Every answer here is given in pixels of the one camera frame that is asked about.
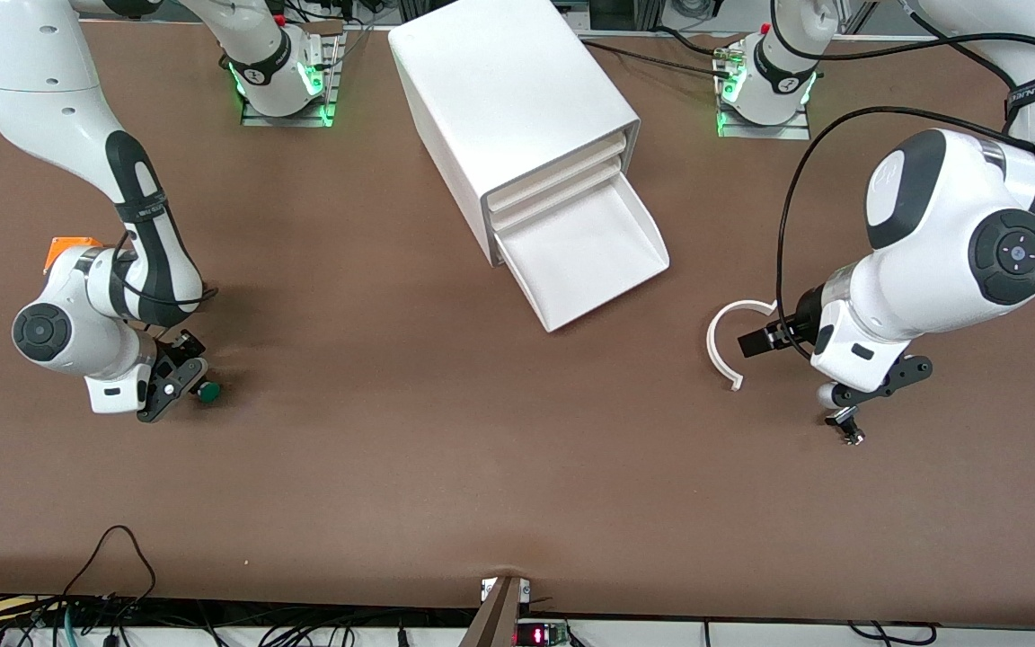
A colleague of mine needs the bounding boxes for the white plastic drawer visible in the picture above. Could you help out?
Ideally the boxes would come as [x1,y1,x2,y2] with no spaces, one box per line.
[487,151,633,230]
[492,169,671,333]
[489,166,626,242]
[484,133,635,215]

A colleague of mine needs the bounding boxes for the orange black button box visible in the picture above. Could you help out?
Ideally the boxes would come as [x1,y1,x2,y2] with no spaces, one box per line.
[43,235,105,272]

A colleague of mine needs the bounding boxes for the white drawer cabinet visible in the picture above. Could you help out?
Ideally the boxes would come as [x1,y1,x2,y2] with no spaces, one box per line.
[388,0,641,269]

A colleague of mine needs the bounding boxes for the white curved plastic piece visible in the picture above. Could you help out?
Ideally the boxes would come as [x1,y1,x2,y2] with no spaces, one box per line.
[706,299,781,393]

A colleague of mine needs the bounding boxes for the device with red display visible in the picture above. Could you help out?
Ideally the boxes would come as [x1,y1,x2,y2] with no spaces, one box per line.
[515,618,570,647]

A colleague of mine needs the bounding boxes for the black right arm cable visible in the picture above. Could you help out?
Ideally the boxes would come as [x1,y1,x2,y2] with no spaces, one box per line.
[109,229,218,312]

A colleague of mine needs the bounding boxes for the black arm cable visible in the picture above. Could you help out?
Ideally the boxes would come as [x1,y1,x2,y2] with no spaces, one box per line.
[109,229,218,312]
[774,0,1035,362]

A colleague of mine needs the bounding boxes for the black selector switch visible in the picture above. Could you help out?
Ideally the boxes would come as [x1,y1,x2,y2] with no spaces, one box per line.
[826,406,866,447]

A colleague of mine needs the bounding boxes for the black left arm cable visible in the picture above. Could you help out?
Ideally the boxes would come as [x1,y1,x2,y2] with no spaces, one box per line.
[774,0,1035,362]

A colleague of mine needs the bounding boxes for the looped black cable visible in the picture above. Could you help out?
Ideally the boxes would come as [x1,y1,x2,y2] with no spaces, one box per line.
[64,526,157,621]

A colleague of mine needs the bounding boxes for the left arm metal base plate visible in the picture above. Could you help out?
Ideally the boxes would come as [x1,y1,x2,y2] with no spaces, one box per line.
[715,45,813,141]

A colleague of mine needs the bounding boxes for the tangled black cable bundle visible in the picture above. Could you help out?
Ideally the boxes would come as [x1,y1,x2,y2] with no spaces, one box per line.
[0,589,482,647]

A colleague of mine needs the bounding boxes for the black floor cable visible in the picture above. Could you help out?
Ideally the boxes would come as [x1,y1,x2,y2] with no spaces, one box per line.
[845,620,941,647]

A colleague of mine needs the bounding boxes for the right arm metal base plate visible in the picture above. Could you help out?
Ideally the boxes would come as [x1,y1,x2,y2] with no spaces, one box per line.
[241,20,343,129]

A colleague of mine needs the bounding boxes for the thin black table cable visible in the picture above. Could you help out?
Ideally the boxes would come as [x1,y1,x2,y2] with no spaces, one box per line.
[576,38,734,80]

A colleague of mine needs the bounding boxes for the brown wooden post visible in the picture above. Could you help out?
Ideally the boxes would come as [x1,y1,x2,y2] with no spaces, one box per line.
[459,575,527,647]

